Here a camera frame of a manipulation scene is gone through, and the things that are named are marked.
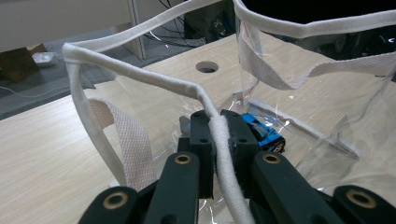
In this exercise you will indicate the clear plastic bag white trim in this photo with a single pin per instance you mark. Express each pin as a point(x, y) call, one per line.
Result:
point(130, 71)

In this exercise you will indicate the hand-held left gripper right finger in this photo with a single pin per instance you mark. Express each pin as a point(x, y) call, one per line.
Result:
point(241, 140)

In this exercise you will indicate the brown cardboard box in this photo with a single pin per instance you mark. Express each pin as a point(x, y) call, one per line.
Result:
point(18, 63)

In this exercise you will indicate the small white object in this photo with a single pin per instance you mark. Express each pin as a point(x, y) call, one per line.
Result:
point(45, 59)

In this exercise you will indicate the dark curtain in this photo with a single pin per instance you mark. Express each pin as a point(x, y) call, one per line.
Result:
point(311, 9)

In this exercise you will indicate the blue toy car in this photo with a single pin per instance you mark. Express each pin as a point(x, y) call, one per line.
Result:
point(264, 133)

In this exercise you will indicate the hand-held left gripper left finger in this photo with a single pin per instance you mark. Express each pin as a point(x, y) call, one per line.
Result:
point(200, 146)

